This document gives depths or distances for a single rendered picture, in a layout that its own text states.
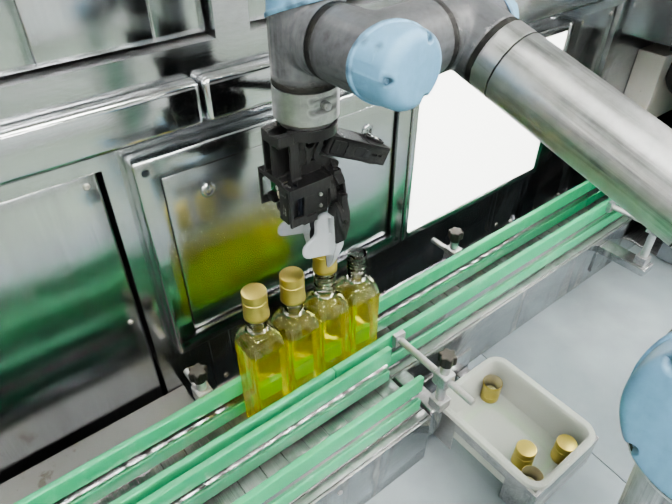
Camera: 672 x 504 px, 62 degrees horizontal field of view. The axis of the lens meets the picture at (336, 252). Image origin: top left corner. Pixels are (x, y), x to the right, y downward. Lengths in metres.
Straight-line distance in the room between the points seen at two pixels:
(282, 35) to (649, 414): 0.45
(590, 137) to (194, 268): 0.55
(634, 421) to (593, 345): 0.90
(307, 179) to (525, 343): 0.76
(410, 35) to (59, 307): 0.58
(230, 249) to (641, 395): 0.60
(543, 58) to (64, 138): 0.50
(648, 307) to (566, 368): 0.30
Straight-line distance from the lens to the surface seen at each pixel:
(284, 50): 0.59
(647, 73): 1.64
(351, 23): 0.53
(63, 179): 0.73
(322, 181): 0.66
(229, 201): 0.81
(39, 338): 0.86
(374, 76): 0.50
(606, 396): 1.25
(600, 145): 0.54
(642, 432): 0.44
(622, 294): 1.49
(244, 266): 0.89
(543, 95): 0.56
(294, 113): 0.62
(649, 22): 1.49
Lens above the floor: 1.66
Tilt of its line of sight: 39 degrees down
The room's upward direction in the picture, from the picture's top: straight up
